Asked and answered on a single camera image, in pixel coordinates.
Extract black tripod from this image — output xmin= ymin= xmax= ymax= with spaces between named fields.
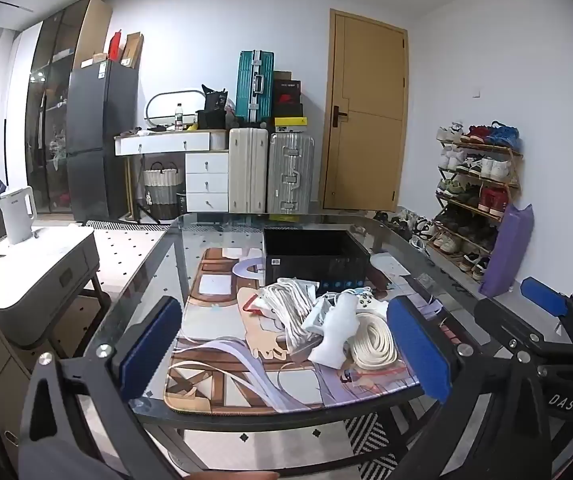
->
xmin=130 ymin=199 xmax=163 ymax=225

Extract white game controller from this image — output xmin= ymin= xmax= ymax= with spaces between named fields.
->
xmin=353 ymin=287 xmax=390 ymax=314

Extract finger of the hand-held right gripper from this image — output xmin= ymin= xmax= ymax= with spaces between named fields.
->
xmin=520 ymin=276 xmax=573 ymax=322
xmin=473 ymin=296 xmax=573 ymax=362

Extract rows of racked shoes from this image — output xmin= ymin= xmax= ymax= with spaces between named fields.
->
xmin=435 ymin=120 xmax=522 ymax=281

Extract scattered pile of loose shoes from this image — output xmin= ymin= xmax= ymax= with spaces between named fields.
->
xmin=373 ymin=210 xmax=440 ymax=254

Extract dark grey refrigerator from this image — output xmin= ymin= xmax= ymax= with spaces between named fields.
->
xmin=67 ymin=58 xmax=140 ymax=224

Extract printed desk mat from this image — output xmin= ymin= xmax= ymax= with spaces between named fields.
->
xmin=165 ymin=247 xmax=463 ymax=417

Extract silver suitcase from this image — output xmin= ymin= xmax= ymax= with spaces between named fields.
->
xmin=267 ymin=132 xmax=315 ymax=215

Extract pale grey cable bundle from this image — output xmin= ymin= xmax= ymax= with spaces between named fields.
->
xmin=258 ymin=277 xmax=321 ymax=357

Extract purple bag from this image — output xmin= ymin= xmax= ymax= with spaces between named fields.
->
xmin=478 ymin=203 xmax=535 ymax=299

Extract teal suitcase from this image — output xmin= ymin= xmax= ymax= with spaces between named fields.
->
xmin=236 ymin=50 xmax=275 ymax=124

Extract woven laundry basket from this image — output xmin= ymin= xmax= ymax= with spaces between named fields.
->
xmin=142 ymin=161 xmax=186 ymax=206

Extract wooden door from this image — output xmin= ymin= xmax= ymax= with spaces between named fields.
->
xmin=318 ymin=8 xmax=408 ymax=213

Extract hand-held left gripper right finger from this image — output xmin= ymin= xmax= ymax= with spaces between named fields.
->
xmin=386 ymin=296 xmax=554 ymax=480

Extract wooden shoe rack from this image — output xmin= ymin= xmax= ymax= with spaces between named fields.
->
xmin=433 ymin=137 xmax=523 ymax=282

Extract black bag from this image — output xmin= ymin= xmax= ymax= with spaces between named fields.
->
xmin=197 ymin=83 xmax=230 ymax=131

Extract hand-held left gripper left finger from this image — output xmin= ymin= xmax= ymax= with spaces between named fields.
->
xmin=19 ymin=296 xmax=183 ymax=480

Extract tall cardboard box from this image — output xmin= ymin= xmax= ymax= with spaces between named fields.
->
xmin=120 ymin=32 xmax=144 ymax=69

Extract black box with red print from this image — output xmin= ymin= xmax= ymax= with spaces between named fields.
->
xmin=272 ymin=71 xmax=303 ymax=119

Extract white side table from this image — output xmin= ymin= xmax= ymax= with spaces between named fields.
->
xmin=0 ymin=225 xmax=102 ymax=337

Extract white electric kettle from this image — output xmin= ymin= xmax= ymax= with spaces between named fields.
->
xmin=0 ymin=186 xmax=38 ymax=245

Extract white vanity desk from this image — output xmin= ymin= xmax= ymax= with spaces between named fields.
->
xmin=114 ymin=130 xmax=230 ymax=214

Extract cream suitcase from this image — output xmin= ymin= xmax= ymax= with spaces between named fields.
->
xmin=228 ymin=127 xmax=270 ymax=214

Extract oval mirror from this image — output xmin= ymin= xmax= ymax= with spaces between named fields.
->
xmin=145 ymin=89 xmax=208 ymax=129

